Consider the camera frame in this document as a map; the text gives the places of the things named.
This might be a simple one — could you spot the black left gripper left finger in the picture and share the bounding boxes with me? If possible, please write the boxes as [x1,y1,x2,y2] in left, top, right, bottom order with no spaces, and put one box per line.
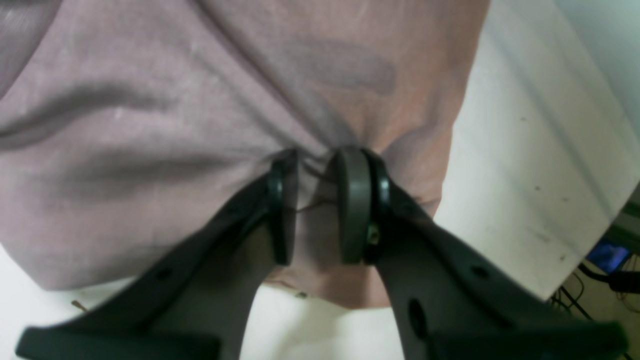
[14,149,298,360]

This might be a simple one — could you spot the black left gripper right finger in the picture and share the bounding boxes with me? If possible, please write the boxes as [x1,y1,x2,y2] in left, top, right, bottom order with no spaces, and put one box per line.
[334,146,629,360]

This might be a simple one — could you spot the mauve brown T-shirt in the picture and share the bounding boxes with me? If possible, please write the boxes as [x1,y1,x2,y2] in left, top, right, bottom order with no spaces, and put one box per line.
[0,0,490,309]

